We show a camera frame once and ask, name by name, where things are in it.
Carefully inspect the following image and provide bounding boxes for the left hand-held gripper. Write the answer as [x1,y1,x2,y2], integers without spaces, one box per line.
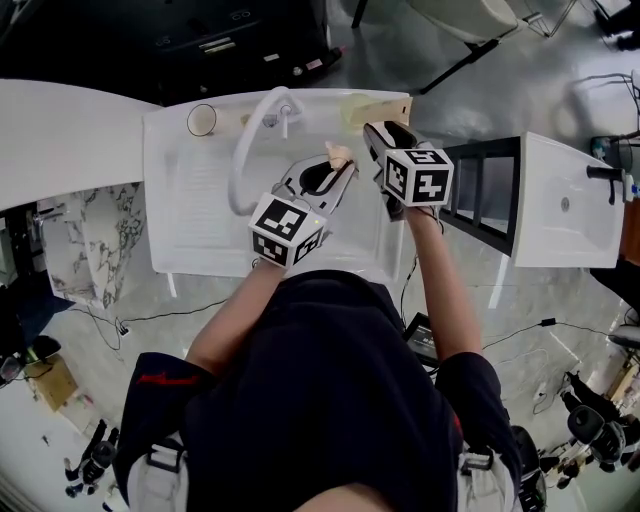
[248,153,357,271]

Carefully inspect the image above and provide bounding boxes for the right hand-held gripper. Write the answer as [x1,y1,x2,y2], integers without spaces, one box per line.
[362,120,455,221]

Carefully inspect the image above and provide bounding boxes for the translucent yellowish cup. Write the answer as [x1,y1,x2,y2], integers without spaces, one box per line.
[341,92,377,127]

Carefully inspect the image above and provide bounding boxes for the white cup with dark rim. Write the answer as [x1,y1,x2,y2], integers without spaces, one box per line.
[186,103,219,139]

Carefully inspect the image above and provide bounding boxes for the person's left forearm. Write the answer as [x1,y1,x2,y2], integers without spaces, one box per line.
[187,259,287,376]

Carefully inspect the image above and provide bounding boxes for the person's right forearm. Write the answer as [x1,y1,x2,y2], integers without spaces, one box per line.
[403,204,485,362]

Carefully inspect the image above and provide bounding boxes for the white arched faucet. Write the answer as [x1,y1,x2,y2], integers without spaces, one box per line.
[228,85,304,217]

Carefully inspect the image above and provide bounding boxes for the large white sink basin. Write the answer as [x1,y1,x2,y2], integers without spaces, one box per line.
[142,88,414,284]

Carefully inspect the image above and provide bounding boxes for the grey chair with black legs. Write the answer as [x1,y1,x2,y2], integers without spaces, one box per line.
[349,0,547,96]

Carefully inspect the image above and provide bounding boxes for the small white sink basin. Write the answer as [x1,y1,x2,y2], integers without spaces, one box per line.
[509,131,626,270]

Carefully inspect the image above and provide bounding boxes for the black faucet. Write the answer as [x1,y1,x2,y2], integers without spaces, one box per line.
[585,164,629,205]

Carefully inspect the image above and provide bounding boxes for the black printer cabinet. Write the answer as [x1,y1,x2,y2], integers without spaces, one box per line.
[0,0,347,107]

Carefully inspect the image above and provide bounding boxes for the marble pattern cabinet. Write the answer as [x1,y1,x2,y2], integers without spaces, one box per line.
[37,182,147,309]

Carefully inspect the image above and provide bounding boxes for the person's black t-shirt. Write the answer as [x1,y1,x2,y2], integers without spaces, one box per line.
[114,269,525,512]

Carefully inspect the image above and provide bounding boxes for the brown wooden table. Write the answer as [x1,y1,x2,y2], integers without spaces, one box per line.
[618,199,640,264]

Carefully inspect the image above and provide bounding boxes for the brown cardboard box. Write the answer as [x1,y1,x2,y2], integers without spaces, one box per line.
[24,357,79,412]

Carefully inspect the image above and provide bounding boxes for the person's light trousers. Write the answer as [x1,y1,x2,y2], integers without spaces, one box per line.
[124,434,519,512]

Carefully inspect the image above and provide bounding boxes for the black sink frame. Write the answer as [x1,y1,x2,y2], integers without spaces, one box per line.
[439,135,524,257]

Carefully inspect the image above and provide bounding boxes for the black floor cable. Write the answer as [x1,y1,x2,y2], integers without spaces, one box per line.
[69,298,232,352]

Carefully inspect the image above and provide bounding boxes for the black power adapter with cable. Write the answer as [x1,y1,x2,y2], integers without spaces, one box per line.
[482,316,614,351]

